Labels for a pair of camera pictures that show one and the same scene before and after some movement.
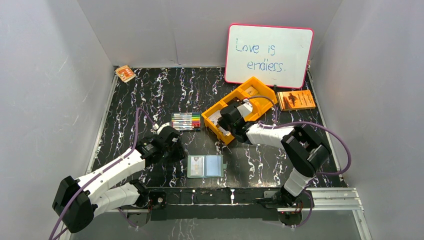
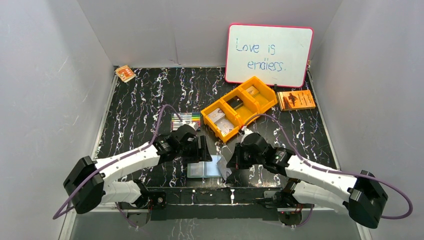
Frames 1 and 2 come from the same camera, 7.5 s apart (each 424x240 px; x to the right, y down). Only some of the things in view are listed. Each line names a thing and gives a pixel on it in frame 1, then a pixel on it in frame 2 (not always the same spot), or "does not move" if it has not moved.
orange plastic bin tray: x=262 y=98 does not move
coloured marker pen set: x=186 y=121 does not move
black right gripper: x=221 y=122 to x=236 y=162
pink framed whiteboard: x=281 y=55 does not move
